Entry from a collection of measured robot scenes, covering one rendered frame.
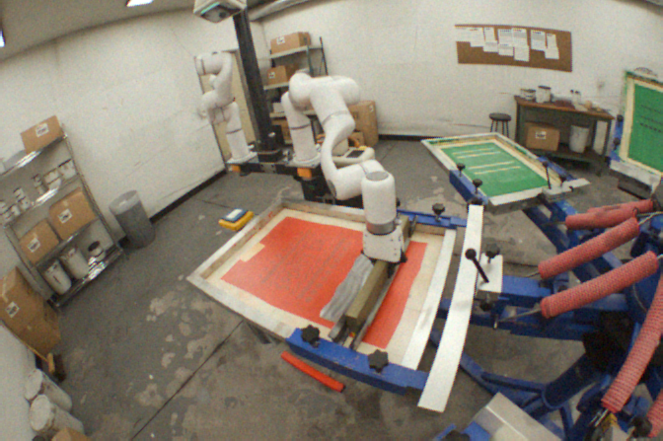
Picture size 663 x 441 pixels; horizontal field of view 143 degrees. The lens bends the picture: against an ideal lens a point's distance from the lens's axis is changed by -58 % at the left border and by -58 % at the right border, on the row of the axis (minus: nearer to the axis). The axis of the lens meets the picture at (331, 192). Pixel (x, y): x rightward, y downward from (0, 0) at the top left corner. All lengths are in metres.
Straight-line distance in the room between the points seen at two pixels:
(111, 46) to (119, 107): 0.87
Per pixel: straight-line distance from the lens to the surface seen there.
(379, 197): 0.57
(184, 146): 4.41
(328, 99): 0.71
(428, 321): 0.68
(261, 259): 0.98
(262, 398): 1.76
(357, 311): 0.61
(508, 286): 0.72
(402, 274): 0.82
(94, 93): 4.01
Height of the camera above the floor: 1.56
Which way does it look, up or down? 28 degrees down
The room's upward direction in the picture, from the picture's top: 11 degrees counter-clockwise
